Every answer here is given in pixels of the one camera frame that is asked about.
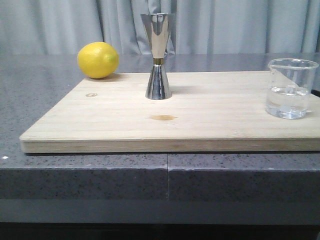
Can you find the grey curtain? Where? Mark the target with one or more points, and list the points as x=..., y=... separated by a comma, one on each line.
x=56, y=27

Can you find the steel double jigger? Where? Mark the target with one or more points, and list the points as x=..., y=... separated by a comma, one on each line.
x=158, y=27

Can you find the clear glass beaker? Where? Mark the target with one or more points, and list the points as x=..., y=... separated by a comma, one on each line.
x=289, y=87

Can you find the yellow lemon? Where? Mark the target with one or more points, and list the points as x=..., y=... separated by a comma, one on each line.
x=98, y=60

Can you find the wooden cutting board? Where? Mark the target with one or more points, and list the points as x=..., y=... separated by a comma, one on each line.
x=207, y=112

